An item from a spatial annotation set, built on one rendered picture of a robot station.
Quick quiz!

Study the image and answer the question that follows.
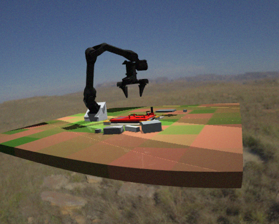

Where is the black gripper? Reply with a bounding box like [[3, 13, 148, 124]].
[[117, 71, 149, 98]]

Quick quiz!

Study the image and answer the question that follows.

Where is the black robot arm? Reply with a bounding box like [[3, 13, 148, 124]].
[[83, 43, 148, 114]]

